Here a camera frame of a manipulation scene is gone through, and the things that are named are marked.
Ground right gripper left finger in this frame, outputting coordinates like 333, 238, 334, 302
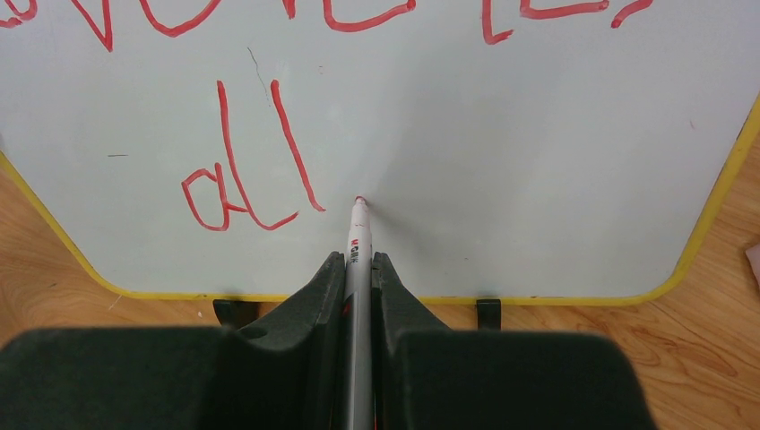
1, 253, 345, 429

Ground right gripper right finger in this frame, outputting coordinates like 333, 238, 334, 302
371, 253, 656, 429

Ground yellow framed whiteboard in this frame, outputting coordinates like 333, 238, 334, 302
1, 1, 759, 304

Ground pink shorts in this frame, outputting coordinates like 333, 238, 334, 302
745, 243, 760, 285

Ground red white marker pen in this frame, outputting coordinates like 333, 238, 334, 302
340, 196, 375, 429

